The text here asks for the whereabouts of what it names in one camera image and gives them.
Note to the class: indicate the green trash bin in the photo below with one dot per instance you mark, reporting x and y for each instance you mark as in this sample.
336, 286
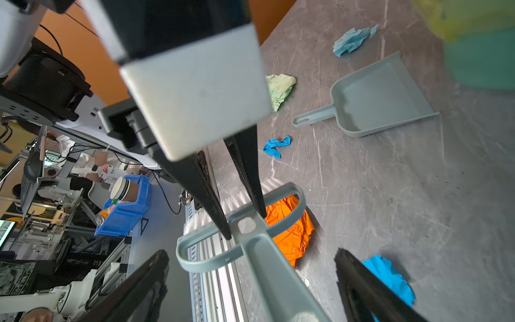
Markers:
482, 60

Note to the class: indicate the large orange paper scrap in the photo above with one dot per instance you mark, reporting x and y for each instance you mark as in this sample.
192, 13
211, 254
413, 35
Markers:
293, 242

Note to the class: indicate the blue storage bin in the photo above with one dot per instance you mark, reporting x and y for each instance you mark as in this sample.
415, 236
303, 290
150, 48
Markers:
125, 215

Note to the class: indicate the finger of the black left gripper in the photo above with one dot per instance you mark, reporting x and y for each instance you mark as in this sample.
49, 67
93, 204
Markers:
243, 149

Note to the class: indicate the grey-green hand brush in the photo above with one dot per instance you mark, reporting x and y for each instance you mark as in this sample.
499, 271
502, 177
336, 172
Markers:
283, 294

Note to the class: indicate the paper coffee cup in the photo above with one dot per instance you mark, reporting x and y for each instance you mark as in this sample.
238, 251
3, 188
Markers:
125, 190

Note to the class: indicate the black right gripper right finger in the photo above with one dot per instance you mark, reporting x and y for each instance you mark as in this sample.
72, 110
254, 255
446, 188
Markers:
364, 296

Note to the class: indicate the pale blue paper scrap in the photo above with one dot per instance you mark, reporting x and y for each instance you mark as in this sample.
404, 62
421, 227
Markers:
352, 40

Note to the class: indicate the grey-green dustpan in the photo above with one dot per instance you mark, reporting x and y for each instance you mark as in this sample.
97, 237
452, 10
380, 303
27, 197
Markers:
378, 97

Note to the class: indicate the bright blue paper scrap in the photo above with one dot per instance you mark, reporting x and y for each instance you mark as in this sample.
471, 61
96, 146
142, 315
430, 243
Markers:
383, 269

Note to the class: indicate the light green paper scrap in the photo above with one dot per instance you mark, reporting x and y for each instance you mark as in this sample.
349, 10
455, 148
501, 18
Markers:
279, 87

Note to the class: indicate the aluminium front rail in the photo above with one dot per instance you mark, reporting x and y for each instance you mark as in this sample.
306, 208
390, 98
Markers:
215, 295

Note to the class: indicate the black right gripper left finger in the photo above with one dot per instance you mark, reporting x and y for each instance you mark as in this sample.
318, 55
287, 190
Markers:
139, 298

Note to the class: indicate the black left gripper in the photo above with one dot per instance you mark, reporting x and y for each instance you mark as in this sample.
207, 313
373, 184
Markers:
125, 122

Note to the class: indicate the small blue twisted scrap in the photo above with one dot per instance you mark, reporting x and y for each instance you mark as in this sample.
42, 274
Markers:
272, 145

